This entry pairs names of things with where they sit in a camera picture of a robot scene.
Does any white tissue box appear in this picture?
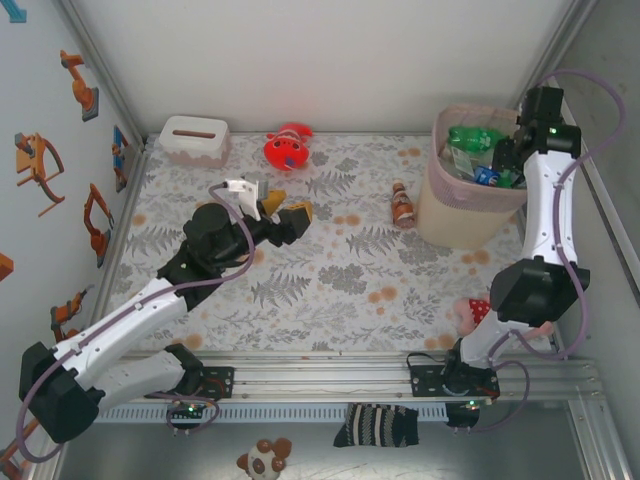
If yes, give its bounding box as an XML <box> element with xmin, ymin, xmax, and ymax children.
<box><xmin>158</xmin><ymin>115</ymin><xmax>232</xmax><ymax>169</ymax></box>

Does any beige bin pink mesh liner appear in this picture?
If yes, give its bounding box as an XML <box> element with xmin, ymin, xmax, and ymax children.
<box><xmin>417</xmin><ymin>102</ymin><xmax>529</xmax><ymax>249</ymax></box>

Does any Pepsi bottle blue cap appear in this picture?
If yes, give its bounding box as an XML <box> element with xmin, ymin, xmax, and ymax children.
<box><xmin>472</xmin><ymin>164</ymin><xmax>501</xmax><ymax>187</ymax></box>

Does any orange chair shaped wall sticker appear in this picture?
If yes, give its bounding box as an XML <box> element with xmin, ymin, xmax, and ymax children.
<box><xmin>13</xmin><ymin>132</ymin><xmax>66</xmax><ymax>217</ymax></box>

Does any black white striped sock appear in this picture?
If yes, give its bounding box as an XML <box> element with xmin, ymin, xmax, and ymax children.
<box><xmin>333</xmin><ymin>402</ymin><xmax>420</xmax><ymax>449</ymax></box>

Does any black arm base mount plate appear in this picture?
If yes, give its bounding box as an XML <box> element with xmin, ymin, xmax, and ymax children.
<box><xmin>408</xmin><ymin>363</ymin><xmax>501</xmax><ymax>400</ymax></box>
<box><xmin>143</xmin><ymin>366</ymin><xmax>236</xmax><ymax>400</ymax></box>

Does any clear bottle lime label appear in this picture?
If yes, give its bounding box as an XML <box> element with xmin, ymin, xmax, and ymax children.
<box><xmin>452</xmin><ymin>147</ymin><xmax>476</xmax><ymax>176</ymax></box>

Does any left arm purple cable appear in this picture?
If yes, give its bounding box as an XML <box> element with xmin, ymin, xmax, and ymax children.
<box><xmin>15</xmin><ymin>183</ymin><xmax>257</xmax><ymax>464</ymax></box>

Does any brown drink bottle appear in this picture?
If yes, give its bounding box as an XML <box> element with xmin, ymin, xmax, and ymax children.
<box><xmin>390</xmin><ymin>179</ymin><xmax>417</xmax><ymax>231</ymax></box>

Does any brown white panda plush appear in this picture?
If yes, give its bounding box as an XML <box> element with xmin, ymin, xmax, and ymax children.
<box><xmin>236</xmin><ymin>437</ymin><xmax>294</xmax><ymax>476</ymax></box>

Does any red plush fish toy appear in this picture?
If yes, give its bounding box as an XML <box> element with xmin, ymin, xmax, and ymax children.
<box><xmin>263</xmin><ymin>123</ymin><xmax>315</xmax><ymax>174</ymax></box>

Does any white slotted cable duct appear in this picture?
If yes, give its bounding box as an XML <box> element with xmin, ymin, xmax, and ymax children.
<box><xmin>94</xmin><ymin>403</ymin><xmax>449</xmax><ymax>424</ymax></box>

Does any pink plush red dotted dress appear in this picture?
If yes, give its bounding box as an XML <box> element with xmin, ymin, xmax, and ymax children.
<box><xmin>453</xmin><ymin>295</ymin><xmax>556</xmax><ymax>341</ymax></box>

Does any aluminium frame post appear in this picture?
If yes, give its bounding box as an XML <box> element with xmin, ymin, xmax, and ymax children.
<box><xmin>57</xmin><ymin>0</ymin><xmax>149</xmax><ymax>149</ymax></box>
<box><xmin>529</xmin><ymin>0</ymin><xmax>600</xmax><ymax>94</ymax></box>

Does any blue orange wall sticker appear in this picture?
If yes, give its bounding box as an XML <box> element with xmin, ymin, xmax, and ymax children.
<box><xmin>112</xmin><ymin>124</ymin><xmax>134</xmax><ymax>194</ymax></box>

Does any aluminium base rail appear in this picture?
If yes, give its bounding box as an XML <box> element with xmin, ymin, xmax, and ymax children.
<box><xmin>49</xmin><ymin>349</ymin><xmax>601</xmax><ymax>401</ymax></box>

